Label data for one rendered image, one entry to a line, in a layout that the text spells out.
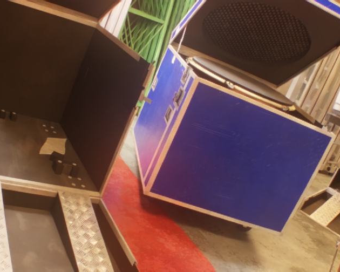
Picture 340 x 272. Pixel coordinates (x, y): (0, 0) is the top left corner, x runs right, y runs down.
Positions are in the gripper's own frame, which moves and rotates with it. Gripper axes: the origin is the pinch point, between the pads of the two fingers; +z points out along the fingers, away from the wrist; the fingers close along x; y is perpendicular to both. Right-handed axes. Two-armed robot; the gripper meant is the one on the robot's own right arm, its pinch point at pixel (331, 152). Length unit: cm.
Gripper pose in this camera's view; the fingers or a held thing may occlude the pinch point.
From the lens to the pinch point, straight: 338.5
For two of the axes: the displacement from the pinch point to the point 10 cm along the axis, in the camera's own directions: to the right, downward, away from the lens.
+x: -1.5, 9.9, -0.6
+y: -2.4, -1.0, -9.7
